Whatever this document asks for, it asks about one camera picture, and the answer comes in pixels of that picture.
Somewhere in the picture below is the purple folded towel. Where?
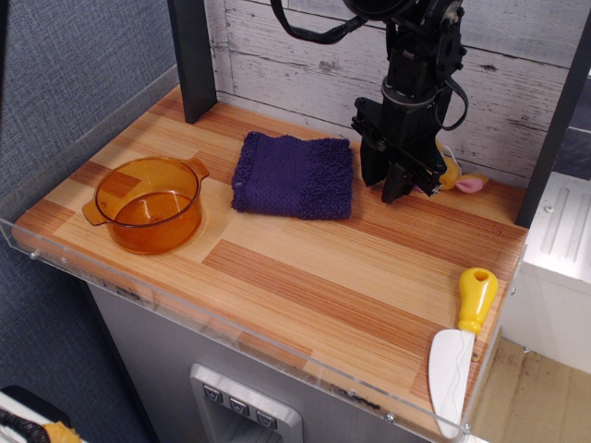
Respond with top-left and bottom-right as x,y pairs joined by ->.
232,132 -> 354,220

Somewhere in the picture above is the clear acrylic counter guard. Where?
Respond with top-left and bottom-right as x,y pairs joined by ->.
9,89 -> 525,441

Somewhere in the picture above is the black braided cable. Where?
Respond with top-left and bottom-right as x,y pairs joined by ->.
0,409 -> 47,443

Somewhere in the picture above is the black right vertical post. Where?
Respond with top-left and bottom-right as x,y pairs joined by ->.
515,39 -> 590,228

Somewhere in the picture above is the yellow object bottom left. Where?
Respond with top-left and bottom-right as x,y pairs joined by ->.
42,422 -> 84,443

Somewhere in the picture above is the silver dispenser panel with buttons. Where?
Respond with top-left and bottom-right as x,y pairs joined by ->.
189,364 -> 304,442

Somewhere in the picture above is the grey toy fridge cabinet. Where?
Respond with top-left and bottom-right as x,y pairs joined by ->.
90,285 -> 421,442

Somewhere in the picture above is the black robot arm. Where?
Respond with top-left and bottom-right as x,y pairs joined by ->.
271,1 -> 467,203

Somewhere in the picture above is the yellow plush potato toy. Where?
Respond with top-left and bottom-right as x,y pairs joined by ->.
436,140 -> 488,194

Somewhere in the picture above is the black vertical post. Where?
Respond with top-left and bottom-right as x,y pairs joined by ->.
167,0 -> 217,124
515,39 -> 590,228

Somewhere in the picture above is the black left vertical post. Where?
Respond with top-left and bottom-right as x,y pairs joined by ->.
167,0 -> 217,124

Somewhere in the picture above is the yellow handled white toy knife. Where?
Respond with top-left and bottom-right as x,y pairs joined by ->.
428,268 -> 499,440

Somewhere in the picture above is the orange transparent plastic pot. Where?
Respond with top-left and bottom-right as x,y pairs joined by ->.
82,157 -> 209,255

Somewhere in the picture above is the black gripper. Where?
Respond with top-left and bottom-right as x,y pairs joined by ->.
352,90 -> 447,204

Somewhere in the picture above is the white ridged side surface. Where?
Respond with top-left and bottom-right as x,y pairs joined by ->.
524,173 -> 591,282

